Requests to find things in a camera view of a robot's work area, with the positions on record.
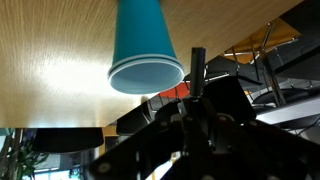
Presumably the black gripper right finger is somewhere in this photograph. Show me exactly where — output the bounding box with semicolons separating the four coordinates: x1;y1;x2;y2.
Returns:
173;75;320;180

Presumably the black office chair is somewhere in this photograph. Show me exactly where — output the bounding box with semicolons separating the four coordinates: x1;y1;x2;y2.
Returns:
31;127;105;154

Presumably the light blue cup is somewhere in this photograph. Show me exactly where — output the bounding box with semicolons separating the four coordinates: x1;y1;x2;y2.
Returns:
107;0;185;95

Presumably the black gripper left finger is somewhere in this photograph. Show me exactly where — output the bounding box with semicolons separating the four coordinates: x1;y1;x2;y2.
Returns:
88;99;188;180

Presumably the black chair with metal legs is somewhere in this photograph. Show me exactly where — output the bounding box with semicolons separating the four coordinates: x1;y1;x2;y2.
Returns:
183;21;301;108

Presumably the green leafy potted plant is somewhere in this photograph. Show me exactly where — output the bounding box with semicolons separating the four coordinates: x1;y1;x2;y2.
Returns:
0;128;49;180

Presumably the grey desk panel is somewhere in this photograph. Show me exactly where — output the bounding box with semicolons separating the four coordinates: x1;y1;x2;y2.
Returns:
254;94;320;129

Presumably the orange red seat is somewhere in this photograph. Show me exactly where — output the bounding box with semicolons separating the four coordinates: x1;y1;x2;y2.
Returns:
159;81;192;100

